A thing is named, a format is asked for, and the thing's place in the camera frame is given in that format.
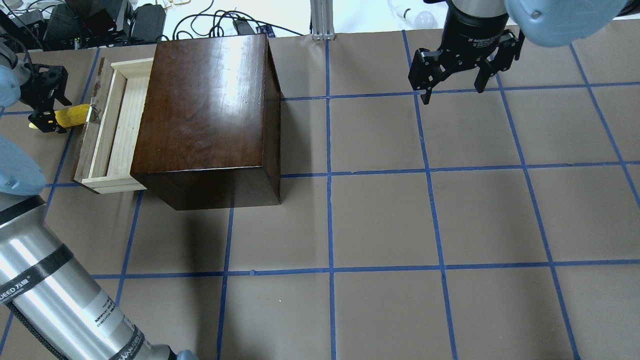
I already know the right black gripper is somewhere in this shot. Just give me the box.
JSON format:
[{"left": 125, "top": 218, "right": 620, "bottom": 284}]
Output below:
[{"left": 407, "top": 5, "right": 526, "bottom": 105}]

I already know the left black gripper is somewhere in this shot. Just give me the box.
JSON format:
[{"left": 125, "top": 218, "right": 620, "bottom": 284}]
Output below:
[{"left": 20, "top": 64, "right": 71, "bottom": 133}]

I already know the yellow corn cob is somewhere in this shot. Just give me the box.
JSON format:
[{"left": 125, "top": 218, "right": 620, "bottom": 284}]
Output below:
[{"left": 29, "top": 104, "right": 90, "bottom": 129}]

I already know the light wood drawer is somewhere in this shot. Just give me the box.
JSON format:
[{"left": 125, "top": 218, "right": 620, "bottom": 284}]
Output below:
[{"left": 71, "top": 57, "right": 154, "bottom": 194}]

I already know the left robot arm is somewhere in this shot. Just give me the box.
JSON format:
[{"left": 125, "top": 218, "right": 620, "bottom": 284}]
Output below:
[{"left": 0, "top": 137, "right": 197, "bottom": 360}]

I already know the white light bulb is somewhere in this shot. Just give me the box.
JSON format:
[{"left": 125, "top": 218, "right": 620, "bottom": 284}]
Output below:
[{"left": 386, "top": 0, "right": 438, "bottom": 30}]

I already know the black monitor equipment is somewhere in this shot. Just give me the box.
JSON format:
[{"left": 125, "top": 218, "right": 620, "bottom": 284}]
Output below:
[{"left": 1, "top": 0, "right": 135, "bottom": 51}]

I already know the black power adapter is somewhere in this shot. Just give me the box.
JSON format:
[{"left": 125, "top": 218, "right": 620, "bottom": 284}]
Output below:
[{"left": 130, "top": 4, "right": 166, "bottom": 44}]

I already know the dark brown wooden cabinet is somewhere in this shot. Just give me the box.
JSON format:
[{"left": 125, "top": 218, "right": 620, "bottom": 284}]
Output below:
[{"left": 130, "top": 34, "right": 282, "bottom": 211}]

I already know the aluminium frame post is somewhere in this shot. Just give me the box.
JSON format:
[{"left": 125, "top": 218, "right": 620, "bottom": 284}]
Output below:
[{"left": 310, "top": 0, "right": 336, "bottom": 41}]

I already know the black cable bundle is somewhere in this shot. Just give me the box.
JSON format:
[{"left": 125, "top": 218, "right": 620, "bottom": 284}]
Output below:
[{"left": 161, "top": 0, "right": 304, "bottom": 41}]

